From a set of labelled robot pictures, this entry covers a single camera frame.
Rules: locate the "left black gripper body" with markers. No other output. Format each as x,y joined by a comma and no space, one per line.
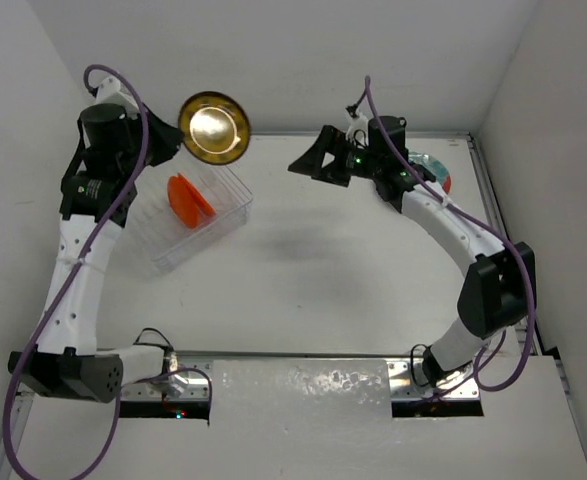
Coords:
129,158

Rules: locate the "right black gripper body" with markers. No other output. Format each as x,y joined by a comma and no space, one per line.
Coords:
363,161

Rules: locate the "teal red patterned plate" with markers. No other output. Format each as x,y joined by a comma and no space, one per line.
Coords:
436,167

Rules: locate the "yellow patterned plate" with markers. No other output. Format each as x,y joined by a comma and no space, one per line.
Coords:
216,129

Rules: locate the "orange plate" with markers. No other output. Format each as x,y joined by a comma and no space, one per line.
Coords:
181,203
198,198

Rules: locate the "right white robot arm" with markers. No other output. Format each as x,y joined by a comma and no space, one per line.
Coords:
498,288

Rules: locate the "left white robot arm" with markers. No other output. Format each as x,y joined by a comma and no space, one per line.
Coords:
63,361

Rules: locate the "foil covered front panel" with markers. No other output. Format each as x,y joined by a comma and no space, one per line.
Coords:
393,384

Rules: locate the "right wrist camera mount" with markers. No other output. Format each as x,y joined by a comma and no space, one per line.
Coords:
355,120

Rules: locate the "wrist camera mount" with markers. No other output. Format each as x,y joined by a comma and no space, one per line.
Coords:
111,91
355,120

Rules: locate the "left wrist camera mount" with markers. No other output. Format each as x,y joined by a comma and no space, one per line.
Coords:
111,91

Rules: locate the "white wire dish rack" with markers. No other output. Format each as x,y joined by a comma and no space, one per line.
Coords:
156,241

